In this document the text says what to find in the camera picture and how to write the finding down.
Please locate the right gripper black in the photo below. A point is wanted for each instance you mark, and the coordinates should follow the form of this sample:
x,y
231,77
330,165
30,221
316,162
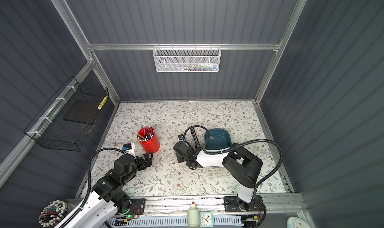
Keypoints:
x,y
179,159

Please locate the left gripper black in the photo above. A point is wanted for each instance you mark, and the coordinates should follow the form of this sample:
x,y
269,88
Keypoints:
x,y
148,161

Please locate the teal plastic tray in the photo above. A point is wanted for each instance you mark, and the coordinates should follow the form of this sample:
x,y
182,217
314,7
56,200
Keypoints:
x,y
217,139

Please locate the black stapler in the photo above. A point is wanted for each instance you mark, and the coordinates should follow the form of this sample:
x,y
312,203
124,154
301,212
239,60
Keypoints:
x,y
195,137

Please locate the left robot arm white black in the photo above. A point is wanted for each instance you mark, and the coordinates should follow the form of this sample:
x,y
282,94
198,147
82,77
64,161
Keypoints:
x,y
107,198

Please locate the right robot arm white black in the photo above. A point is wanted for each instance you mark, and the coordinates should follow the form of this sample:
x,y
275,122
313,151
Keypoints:
x,y
243,165

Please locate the red pen cup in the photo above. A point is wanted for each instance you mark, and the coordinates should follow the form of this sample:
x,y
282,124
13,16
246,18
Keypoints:
x,y
148,139

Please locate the white glue bottle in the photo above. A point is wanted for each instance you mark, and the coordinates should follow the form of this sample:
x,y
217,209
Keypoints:
x,y
193,219

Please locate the small teal clock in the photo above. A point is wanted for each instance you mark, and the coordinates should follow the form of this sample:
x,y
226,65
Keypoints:
x,y
206,220

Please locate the yellow marker in side basket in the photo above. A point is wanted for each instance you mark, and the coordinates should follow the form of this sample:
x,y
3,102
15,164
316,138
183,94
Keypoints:
x,y
102,103

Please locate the clear jar of pencils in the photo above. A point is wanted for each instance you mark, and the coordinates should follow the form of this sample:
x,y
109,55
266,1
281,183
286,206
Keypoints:
x,y
54,213

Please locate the white round device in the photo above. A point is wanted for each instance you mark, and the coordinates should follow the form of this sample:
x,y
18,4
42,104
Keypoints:
x,y
295,222

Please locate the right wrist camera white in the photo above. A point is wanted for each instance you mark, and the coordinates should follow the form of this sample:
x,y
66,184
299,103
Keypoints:
x,y
181,137

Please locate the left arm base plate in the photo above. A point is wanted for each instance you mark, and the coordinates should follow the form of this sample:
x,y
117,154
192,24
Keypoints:
x,y
132,207

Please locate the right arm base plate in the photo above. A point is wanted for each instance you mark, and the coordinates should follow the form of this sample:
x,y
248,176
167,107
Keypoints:
x,y
235,204

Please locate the black wire side basket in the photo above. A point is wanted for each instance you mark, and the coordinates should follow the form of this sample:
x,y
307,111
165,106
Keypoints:
x,y
67,122

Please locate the white wire wall basket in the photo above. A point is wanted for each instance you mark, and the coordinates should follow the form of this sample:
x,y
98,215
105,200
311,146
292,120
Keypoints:
x,y
187,61

